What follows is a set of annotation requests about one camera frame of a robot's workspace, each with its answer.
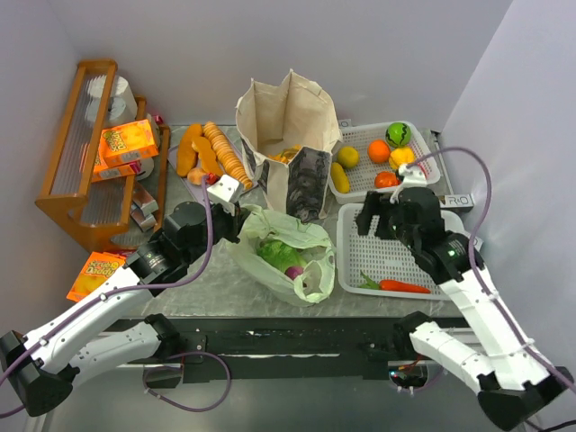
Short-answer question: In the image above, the orange carrot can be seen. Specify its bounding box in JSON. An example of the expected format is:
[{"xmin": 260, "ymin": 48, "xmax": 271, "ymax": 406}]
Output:
[{"xmin": 360, "ymin": 272, "xmax": 431, "ymax": 294}]

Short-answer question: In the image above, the green plastic grocery bag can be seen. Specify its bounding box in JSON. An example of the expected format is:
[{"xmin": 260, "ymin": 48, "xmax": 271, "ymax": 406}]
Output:
[{"xmin": 226, "ymin": 205, "xmax": 336, "ymax": 307}]

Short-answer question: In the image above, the orange gummy snack bag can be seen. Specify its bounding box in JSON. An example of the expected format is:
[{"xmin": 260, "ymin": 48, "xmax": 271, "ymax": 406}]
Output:
[{"xmin": 268, "ymin": 145, "xmax": 302, "ymax": 165}]

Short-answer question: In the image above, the napa cabbage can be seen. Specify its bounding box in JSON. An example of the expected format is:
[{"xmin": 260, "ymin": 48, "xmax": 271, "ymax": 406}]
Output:
[{"xmin": 256, "ymin": 239, "xmax": 307, "ymax": 273}]

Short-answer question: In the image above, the beige canvas tote bag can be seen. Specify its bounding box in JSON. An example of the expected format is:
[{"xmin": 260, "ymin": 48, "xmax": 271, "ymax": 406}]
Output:
[{"xmin": 236, "ymin": 71, "xmax": 342, "ymax": 222}]

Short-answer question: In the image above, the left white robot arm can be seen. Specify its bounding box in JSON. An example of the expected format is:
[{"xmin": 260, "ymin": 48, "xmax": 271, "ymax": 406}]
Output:
[{"xmin": 1, "ymin": 202, "xmax": 249, "ymax": 417}]

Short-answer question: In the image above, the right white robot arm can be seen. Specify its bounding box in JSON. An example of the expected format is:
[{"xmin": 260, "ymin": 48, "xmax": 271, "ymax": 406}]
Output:
[{"xmin": 355, "ymin": 187, "xmax": 573, "ymax": 431}]

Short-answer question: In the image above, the back white perforated basket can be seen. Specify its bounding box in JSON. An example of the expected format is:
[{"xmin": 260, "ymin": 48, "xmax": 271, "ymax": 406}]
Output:
[{"xmin": 328, "ymin": 121, "xmax": 442, "ymax": 204}]

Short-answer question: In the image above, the white perforated basket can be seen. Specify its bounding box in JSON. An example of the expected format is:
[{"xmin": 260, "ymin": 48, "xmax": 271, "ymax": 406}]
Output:
[
  {"xmin": 336, "ymin": 203, "xmax": 448, "ymax": 301},
  {"xmin": 328, "ymin": 121, "xmax": 442, "ymax": 204}
]

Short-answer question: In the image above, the red tomato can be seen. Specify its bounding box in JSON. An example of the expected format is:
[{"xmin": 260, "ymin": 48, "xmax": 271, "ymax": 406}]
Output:
[{"xmin": 374, "ymin": 171, "xmax": 400, "ymax": 189}]

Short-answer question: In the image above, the grey RIO block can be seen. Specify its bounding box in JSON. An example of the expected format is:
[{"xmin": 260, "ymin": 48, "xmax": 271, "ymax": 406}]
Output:
[{"xmin": 438, "ymin": 194, "xmax": 474, "ymax": 209}]

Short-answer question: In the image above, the yellow mango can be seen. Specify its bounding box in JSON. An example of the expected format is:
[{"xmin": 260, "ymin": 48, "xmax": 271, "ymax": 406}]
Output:
[{"xmin": 330, "ymin": 162, "xmax": 350, "ymax": 194}]

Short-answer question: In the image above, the round bread bun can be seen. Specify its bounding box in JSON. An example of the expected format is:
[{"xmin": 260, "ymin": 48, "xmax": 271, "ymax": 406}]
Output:
[{"xmin": 186, "ymin": 166, "xmax": 208, "ymax": 185}]

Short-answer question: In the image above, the front white perforated basket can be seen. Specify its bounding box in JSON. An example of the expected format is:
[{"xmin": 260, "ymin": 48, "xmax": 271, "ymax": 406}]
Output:
[{"xmin": 336, "ymin": 203, "xmax": 448, "ymax": 301}]

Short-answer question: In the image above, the yellow lemon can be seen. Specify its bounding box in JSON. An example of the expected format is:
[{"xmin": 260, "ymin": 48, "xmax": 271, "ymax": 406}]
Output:
[{"xmin": 337, "ymin": 146, "xmax": 359, "ymax": 169}]

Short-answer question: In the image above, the orange fruit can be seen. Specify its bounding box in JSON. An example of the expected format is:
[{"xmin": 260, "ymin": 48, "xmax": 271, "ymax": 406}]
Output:
[{"xmin": 367, "ymin": 139, "xmax": 391, "ymax": 164}]

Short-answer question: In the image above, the yellow bell pepper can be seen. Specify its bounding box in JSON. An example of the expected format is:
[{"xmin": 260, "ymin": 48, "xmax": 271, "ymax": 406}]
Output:
[{"xmin": 388, "ymin": 147, "xmax": 416, "ymax": 170}]

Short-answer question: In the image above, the long bread loaf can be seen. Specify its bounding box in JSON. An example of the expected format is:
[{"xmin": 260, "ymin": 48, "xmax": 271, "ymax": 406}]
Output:
[{"xmin": 175, "ymin": 123, "xmax": 203, "ymax": 177}]

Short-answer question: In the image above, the green watermelon ball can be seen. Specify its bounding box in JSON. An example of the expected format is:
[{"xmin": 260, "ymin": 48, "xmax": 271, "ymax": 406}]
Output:
[{"xmin": 385, "ymin": 121, "xmax": 411, "ymax": 149}]

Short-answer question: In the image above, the row of round crackers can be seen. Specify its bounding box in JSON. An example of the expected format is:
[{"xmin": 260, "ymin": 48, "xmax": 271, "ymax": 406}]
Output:
[{"xmin": 202, "ymin": 121, "xmax": 253, "ymax": 190}]

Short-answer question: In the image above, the wooden shelf rack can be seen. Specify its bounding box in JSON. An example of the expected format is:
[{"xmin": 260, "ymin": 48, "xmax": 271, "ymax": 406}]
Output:
[{"xmin": 36, "ymin": 59, "xmax": 170, "ymax": 252}]

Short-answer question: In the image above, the orange box on floor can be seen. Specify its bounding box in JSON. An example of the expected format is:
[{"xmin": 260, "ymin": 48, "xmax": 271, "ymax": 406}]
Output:
[{"xmin": 67, "ymin": 252, "xmax": 125, "ymax": 302}]

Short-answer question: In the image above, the orange cracker box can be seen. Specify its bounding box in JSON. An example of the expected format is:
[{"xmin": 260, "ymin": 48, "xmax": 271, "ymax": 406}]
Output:
[
  {"xmin": 91, "ymin": 155, "xmax": 140, "ymax": 183},
  {"xmin": 99, "ymin": 120, "xmax": 158, "ymax": 167}
]

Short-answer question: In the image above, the purple onion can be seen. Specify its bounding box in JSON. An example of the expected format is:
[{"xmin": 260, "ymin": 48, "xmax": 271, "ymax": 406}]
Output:
[{"xmin": 284, "ymin": 265, "xmax": 304, "ymax": 280}]

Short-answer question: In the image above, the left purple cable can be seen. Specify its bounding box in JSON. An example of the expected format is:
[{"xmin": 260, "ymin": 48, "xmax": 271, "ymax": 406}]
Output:
[{"xmin": 0, "ymin": 175, "xmax": 231, "ymax": 418}]

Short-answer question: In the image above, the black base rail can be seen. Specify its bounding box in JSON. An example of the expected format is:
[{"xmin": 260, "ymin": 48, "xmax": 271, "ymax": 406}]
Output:
[{"xmin": 123, "ymin": 314, "xmax": 451, "ymax": 383}]

